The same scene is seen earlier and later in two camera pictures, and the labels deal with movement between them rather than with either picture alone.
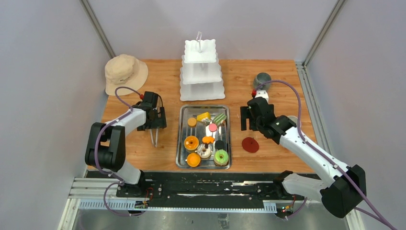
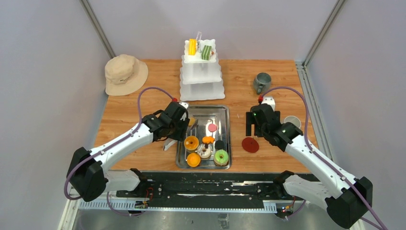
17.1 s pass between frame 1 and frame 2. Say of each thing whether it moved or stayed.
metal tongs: moved
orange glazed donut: stayed
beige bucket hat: stayed
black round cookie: stayed
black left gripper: moved
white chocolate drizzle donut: stayed
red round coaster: stayed
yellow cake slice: moved
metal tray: stayed
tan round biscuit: stayed
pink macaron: stayed
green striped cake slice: moved
